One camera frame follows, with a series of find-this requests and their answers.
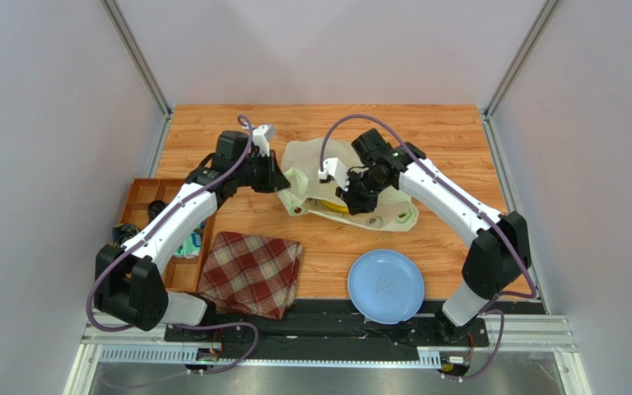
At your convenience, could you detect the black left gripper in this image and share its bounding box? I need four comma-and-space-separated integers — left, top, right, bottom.
234, 151, 290, 194

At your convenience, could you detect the pale green plastic bag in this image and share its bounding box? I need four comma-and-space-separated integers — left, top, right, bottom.
277, 137, 419, 232

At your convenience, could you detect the yellow fake banana bunch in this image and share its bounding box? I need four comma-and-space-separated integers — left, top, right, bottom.
320, 200, 349, 214

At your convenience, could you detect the blue plastic plate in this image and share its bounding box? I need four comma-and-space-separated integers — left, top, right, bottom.
346, 249, 425, 325

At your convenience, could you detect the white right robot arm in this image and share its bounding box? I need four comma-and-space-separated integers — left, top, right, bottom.
318, 128, 537, 328

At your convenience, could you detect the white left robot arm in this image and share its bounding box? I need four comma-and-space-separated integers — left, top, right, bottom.
86, 124, 290, 332

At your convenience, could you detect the red plaid cloth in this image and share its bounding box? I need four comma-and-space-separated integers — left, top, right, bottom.
197, 231, 304, 320

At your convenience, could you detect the orange wooden organizer tray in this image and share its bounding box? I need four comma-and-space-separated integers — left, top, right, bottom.
119, 179, 218, 294

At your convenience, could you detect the dark item in tray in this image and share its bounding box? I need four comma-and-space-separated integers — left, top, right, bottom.
112, 223, 140, 247

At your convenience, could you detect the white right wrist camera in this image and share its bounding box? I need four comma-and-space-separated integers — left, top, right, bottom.
318, 157, 350, 192

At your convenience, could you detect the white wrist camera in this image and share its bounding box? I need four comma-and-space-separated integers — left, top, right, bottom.
250, 124, 277, 157
318, 157, 350, 192

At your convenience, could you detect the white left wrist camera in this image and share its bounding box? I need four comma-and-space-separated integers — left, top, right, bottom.
250, 124, 277, 157

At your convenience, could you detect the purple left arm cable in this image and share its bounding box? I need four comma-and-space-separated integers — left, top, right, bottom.
85, 114, 254, 333

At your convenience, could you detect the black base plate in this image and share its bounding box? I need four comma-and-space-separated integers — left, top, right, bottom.
164, 299, 490, 362

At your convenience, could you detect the aluminium frame rail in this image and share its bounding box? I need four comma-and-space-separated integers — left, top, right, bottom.
64, 300, 591, 394

